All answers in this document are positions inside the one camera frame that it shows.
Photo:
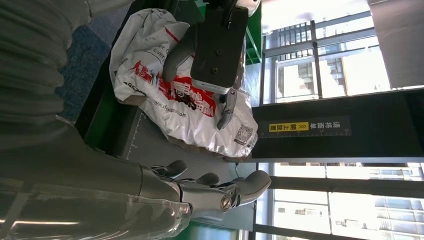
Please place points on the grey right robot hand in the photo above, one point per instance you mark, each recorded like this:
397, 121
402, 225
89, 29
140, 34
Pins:
82, 192

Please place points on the green plastic crate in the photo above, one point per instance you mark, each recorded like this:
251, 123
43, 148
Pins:
253, 39

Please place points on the framed glass window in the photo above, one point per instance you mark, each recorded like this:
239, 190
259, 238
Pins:
357, 73

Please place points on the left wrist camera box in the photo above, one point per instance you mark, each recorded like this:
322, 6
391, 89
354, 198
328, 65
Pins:
218, 46

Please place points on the black and yellow post label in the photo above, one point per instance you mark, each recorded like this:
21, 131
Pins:
288, 127

